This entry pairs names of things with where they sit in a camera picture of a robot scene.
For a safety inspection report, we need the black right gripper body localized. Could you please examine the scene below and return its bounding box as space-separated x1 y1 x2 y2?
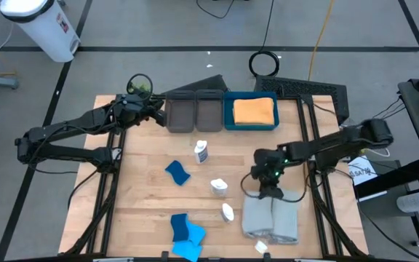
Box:
251 147 287 189

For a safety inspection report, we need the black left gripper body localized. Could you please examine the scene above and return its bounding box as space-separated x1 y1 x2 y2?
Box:
120 94 156 127

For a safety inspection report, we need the white plastic restorer bottle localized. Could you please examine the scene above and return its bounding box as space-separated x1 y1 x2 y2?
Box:
193 140 210 164
209 178 229 197
220 202 236 223

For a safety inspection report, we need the orange cloth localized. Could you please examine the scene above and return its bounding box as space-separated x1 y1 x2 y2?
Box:
232 97 276 126

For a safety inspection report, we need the grey translucent plastic bin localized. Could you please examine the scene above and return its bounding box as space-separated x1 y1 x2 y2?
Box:
194 89 225 133
162 90 196 134

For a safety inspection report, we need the black triangular panel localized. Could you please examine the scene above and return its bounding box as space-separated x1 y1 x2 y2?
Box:
160 74 231 96

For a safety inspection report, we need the blue plastic bin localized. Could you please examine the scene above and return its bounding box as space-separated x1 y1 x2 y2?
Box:
223 90 281 132

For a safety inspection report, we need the white printed paper sheet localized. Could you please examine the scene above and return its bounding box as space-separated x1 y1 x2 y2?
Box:
347 155 378 186

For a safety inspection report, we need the black perforated panel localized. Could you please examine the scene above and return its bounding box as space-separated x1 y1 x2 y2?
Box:
253 75 351 127

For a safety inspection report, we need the black metal beam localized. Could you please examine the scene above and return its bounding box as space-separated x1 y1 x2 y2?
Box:
354 156 419 199

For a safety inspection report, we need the white trash can black rim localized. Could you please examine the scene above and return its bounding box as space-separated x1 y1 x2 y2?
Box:
0 0 81 63

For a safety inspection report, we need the translucent white container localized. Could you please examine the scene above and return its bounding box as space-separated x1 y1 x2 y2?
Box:
396 191 419 214

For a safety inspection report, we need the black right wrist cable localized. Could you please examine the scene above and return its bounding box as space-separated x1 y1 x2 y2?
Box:
240 162 308 204

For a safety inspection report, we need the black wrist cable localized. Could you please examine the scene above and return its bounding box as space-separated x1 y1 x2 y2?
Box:
126 73 154 101
240 162 308 204

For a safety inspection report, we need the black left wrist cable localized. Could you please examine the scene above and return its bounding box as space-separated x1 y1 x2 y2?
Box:
126 73 154 101

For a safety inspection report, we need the black aluminium table frame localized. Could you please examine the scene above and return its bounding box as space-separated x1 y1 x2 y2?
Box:
60 93 369 262

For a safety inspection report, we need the coiled black floor cable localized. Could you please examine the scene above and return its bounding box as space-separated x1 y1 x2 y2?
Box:
248 0 281 78

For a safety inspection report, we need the yellow cable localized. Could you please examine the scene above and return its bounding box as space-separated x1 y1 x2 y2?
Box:
307 0 336 82

